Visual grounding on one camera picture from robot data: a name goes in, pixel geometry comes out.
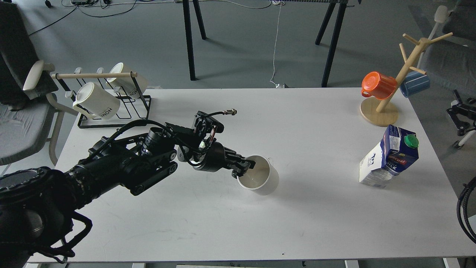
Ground orange mug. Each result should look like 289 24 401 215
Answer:
361 71 397 100

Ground white mug on rack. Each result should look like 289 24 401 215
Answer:
106 62 149 99
73 83 120 120

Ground grey office chair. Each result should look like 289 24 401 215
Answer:
421 0 475 149
0 1 78 166

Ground white mug front on rack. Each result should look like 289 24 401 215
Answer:
73 83 120 120

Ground black wire mug rack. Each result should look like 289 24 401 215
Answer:
51 68 152 129

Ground grey office chair left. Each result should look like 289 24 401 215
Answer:
0 1 78 166

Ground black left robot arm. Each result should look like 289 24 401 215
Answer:
0 111 255 268

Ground grey office chair right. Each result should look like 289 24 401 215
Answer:
421 0 475 149

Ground blue white milk carton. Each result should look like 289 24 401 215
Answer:
359 124 419 189

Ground blue mug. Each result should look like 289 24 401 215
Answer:
400 71 430 98

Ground black table legs background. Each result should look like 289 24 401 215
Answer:
176 0 362 87

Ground white mug with black handle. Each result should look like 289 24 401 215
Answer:
237 155 279 195

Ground wooden mug tree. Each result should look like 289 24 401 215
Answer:
360 32 453 127

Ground white mug rear on rack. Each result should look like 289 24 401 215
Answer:
106 62 149 99

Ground black cable bundle right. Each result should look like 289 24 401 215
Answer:
457 175 476 244

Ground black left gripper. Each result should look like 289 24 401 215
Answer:
193 142 256 178

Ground white cable on floor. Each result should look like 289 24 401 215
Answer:
61 0 286 89

